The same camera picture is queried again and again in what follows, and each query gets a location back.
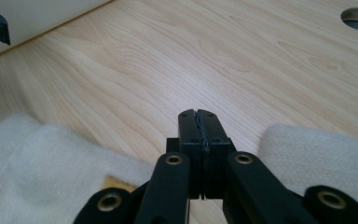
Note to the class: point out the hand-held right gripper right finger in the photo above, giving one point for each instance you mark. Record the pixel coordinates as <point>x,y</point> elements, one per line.
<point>213,133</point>

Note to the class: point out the white plastic bin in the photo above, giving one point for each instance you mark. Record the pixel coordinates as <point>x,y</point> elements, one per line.
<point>43,18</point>

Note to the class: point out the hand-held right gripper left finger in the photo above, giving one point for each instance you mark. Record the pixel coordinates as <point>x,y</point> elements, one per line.
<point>191,133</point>

